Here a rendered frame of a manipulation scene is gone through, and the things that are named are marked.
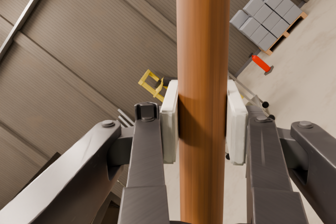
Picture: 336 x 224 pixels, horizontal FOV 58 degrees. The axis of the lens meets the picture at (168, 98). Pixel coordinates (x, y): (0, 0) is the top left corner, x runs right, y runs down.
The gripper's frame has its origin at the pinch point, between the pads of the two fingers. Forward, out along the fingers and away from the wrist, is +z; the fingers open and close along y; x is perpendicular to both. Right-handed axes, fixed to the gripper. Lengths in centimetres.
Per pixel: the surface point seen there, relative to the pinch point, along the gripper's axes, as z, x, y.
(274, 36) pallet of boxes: 680, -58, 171
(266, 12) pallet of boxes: 679, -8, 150
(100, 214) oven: 132, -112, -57
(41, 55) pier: 753, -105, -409
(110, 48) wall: 767, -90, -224
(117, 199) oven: 153, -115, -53
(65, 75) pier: 754, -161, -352
